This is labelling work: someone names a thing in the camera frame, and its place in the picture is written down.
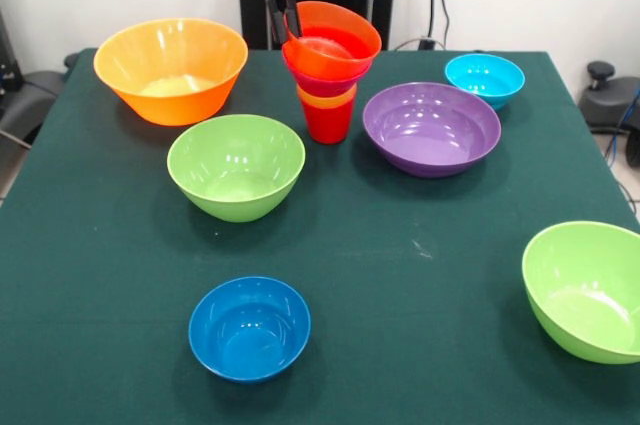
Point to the large orange plastic bowl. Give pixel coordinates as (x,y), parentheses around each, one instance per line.
(170,55)

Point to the cyan plastic bowl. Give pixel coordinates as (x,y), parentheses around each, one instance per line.
(485,77)

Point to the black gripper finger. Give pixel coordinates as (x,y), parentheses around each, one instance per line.
(277,15)
(291,7)

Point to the orange plastic cup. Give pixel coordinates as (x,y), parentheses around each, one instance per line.
(325,101)

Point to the purple plastic bowl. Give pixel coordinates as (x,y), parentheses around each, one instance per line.
(431,135)

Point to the red-orange plastic bowl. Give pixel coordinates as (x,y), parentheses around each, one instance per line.
(340,45)

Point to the black pedestal foot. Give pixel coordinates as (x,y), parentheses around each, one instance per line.
(30,95)
(607,100)

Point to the green plastic bowl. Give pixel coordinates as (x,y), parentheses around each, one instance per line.
(235,170)
(585,295)

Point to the red plastic cup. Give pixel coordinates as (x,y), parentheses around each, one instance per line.
(327,122)

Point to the dark green tablecloth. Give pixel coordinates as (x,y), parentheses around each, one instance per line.
(425,370)

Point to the blue plastic bowl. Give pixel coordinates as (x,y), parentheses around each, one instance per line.
(249,330)

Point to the pink plastic bowl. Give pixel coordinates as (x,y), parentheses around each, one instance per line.
(320,87)

